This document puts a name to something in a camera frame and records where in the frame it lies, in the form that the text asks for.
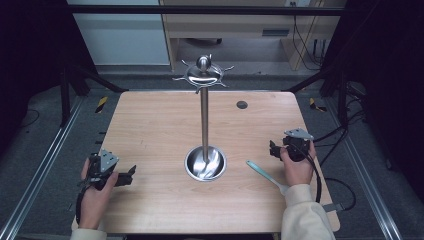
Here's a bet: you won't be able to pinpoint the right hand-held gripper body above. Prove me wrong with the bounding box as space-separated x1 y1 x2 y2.
282 128 315 163

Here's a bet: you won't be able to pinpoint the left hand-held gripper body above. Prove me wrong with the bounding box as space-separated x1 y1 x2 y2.
79 148 120 192

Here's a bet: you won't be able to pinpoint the teal-handled metal spoon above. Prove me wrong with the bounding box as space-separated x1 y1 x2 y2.
245 159 290 197

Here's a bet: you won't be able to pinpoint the stainless steel utensil rack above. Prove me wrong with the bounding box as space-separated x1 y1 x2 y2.
172 53 235 183

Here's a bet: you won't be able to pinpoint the person's right hand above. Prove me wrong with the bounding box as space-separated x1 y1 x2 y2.
279 141 317 187

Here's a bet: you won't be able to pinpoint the person's left hand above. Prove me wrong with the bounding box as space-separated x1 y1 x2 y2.
79 158 119 231

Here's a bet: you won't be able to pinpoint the yellow black striped tape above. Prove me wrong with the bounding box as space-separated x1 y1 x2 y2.
94 95 110 115
308 97 328 113

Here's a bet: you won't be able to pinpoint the person's left cream sleeve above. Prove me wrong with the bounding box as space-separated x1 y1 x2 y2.
69 227 108 240

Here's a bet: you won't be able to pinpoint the person's cream sleeve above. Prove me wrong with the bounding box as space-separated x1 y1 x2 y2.
281 183 336 240
69 227 108 240

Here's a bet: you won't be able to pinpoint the person's right cream sleeve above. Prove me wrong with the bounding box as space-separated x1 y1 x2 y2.
281 183 336 240

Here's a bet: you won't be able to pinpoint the white cabinet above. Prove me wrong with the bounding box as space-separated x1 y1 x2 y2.
65 0 171 66

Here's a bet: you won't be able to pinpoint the light wooden desk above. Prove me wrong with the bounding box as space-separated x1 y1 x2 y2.
159 0 348 72

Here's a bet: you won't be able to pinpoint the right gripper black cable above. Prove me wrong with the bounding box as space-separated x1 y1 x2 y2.
293 143 324 204

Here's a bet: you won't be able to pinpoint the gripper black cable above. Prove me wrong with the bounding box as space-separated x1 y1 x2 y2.
293 143 324 204
75 184 93 225

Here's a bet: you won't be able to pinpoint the bundle of black cables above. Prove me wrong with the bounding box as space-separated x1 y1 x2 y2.
312 80 368 168

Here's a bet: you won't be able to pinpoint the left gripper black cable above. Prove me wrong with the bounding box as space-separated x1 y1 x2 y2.
75 184 93 225

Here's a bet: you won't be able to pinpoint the black metal frame strut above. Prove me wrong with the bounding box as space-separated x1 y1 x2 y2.
59 64 130 128
282 65 350 129

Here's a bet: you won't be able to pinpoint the aluminium floor rail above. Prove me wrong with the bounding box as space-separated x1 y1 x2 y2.
0 95 85 240
323 97 405 240

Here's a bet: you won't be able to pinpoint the grey table edge bracket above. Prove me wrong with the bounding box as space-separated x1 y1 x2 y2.
322 202 345 213

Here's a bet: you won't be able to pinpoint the black looped floor cable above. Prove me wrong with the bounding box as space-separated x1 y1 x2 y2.
324 177 357 212

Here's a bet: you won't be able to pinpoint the black hanging desk cables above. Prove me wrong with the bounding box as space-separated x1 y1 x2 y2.
291 2 325 72

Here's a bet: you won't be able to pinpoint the black horizontal frame bar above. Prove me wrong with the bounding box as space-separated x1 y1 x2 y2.
65 4 346 17

